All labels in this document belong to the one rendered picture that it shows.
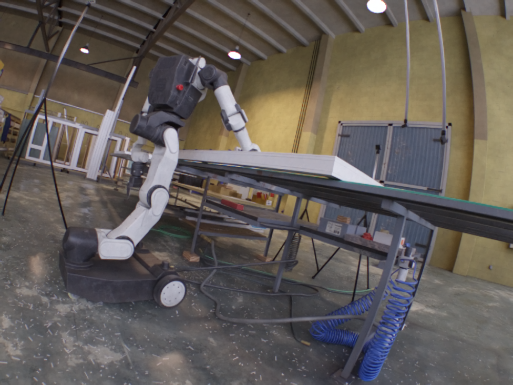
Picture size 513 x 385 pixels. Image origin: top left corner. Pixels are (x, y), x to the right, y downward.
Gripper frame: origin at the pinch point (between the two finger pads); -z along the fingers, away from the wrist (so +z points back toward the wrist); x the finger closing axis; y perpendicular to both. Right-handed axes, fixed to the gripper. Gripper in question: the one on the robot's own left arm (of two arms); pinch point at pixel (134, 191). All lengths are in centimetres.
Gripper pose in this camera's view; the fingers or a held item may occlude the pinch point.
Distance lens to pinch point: 169.9
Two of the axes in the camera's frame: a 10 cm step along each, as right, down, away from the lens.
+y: -9.0, -2.3, 3.8
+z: 2.0, -9.7, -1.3
